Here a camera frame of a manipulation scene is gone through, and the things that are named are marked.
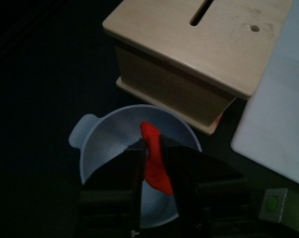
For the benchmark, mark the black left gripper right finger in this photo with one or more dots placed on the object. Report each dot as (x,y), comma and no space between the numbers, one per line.
(203,189)

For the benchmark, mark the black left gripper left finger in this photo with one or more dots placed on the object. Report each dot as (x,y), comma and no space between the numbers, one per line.
(113,192)

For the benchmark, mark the red dough strip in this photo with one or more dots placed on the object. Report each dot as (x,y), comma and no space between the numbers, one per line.
(155,164)

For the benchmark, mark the light blue plastic bowl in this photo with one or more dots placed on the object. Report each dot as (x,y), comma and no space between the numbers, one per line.
(113,133)

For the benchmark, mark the wooden drawer box with slot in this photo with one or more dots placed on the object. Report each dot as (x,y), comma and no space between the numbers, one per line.
(195,52)

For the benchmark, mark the white cutting board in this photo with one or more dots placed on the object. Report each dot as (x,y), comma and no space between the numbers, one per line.
(278,108)

